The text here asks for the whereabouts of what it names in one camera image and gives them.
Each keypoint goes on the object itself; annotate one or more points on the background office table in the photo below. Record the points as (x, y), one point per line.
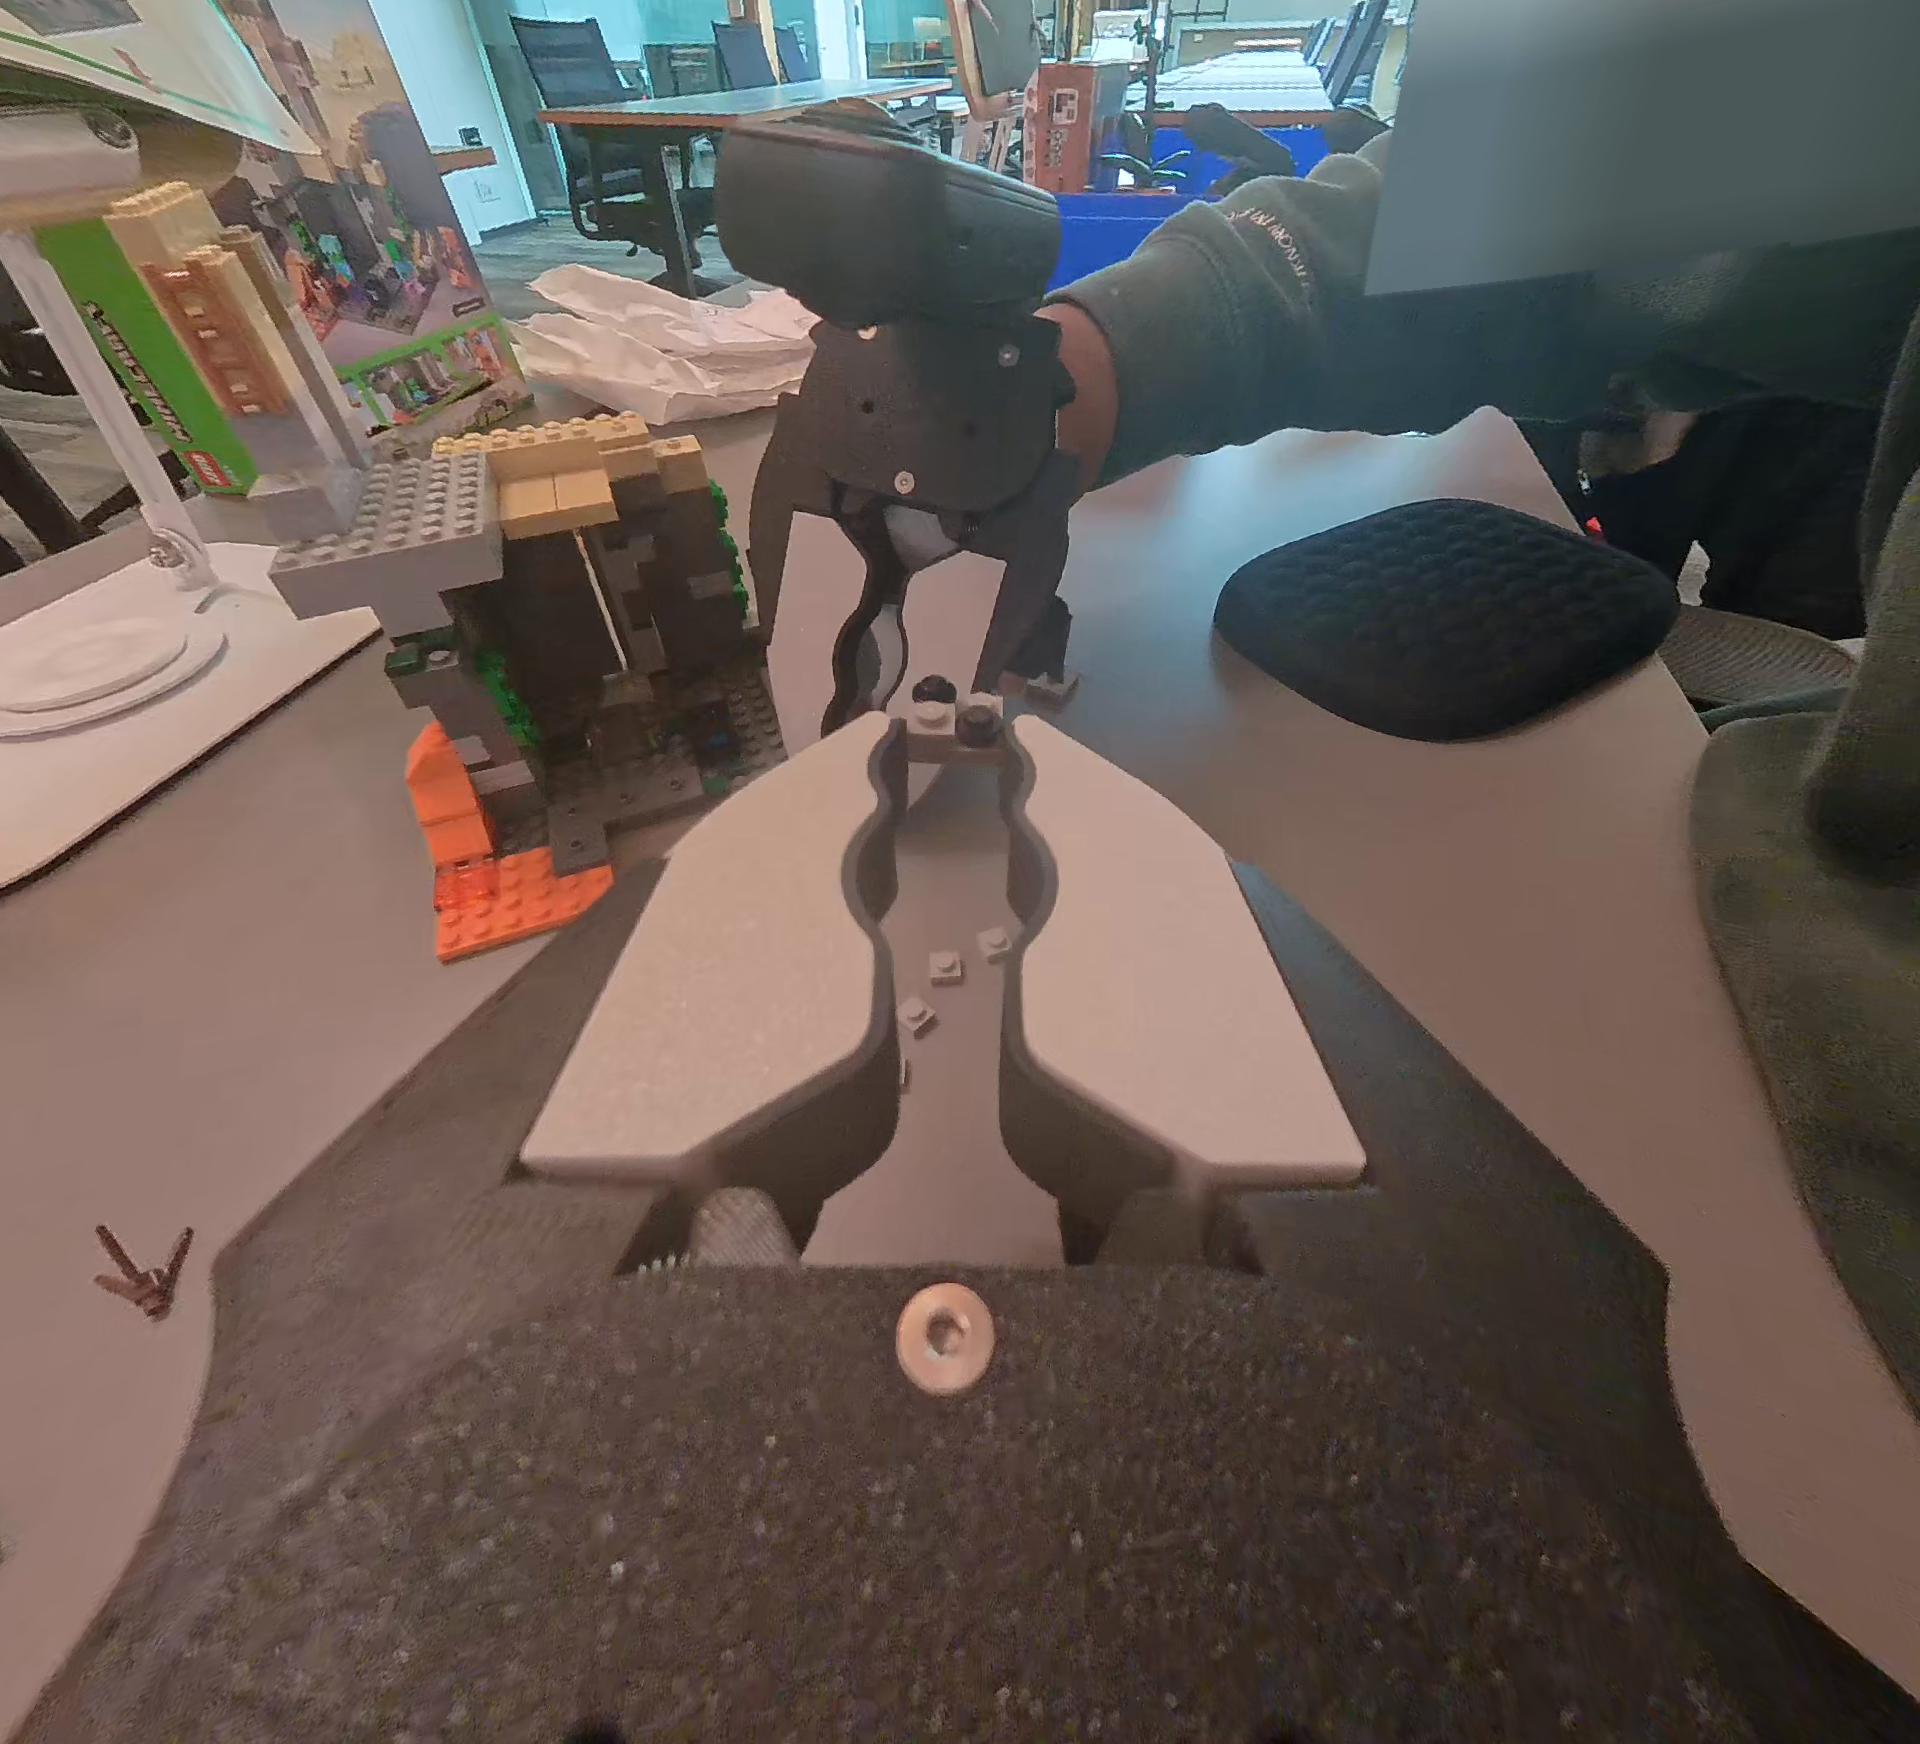
(721, 104)

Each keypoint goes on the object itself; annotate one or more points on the dark grey lego plate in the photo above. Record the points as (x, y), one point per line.
(1054, 689)

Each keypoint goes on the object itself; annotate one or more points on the person's right forearm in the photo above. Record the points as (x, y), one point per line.
(1246, 317)

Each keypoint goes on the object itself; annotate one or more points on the grey desk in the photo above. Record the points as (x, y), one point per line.
(1426, 950)

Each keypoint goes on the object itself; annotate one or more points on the white booklet stand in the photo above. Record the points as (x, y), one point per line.
(90, 664)

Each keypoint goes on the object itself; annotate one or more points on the green lego set box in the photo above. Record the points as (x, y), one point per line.
(408, 243)

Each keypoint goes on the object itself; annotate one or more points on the black office chair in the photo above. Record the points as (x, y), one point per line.
(751, 53)
(576, 79)

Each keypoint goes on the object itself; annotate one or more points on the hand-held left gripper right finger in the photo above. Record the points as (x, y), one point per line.
(1185, 992)

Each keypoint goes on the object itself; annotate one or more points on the large brown lego twig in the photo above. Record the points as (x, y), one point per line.
(153, 1279)

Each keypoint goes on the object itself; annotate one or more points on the small grey lego plate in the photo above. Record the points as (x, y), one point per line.
(938, 725)

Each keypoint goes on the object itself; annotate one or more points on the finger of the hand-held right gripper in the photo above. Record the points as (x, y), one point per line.
(854, 664)
(1001, 631)

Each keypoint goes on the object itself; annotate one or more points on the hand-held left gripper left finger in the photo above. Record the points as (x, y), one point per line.
(721, 979)

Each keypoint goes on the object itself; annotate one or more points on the blue storage bin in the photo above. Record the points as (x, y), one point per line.
(1117, 236)

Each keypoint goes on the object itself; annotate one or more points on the cluster of grey lego tiles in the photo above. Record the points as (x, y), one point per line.
(948, 969)

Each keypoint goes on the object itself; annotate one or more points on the orange cardboard box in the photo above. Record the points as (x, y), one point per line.
(1073, 125)

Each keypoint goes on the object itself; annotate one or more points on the person's right hand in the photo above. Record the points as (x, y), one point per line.
(1094, 400)

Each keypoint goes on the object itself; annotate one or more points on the lego cave build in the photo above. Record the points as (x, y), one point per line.
(631, 602)

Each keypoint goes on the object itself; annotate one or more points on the white flat board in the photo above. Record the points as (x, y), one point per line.
(90, 800)

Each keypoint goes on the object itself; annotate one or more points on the black mesh wrist rest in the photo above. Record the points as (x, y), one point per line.
(1442, 620)

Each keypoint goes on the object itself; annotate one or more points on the white plastic bag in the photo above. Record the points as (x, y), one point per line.
(659, 349)

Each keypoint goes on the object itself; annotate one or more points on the person's green sweatshirt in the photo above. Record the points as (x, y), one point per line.
(1830, 950)

